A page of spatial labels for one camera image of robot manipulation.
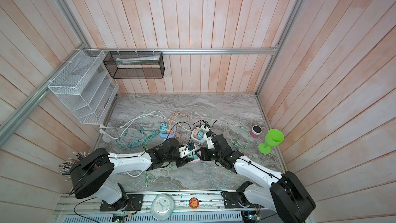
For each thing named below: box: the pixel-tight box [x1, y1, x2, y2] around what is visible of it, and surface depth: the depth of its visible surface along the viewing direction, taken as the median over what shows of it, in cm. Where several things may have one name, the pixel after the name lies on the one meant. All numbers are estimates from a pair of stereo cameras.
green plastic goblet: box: [258, 128, 285, 155], surface depth 82 cm
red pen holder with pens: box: [56, 151, 91, 182], surface depth 70 cm
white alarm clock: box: [150, 193, 175, 221], surface depth 71 cm
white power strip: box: [190, 123, 210, 143], surface depth 93 cm
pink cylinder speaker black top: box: [250, 124, 263, 138], surface depth 95 cm
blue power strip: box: [159, 124, 177, 140], surface depth 97 cm
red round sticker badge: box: [188, 197, 200, 210], surface depth 75 cm
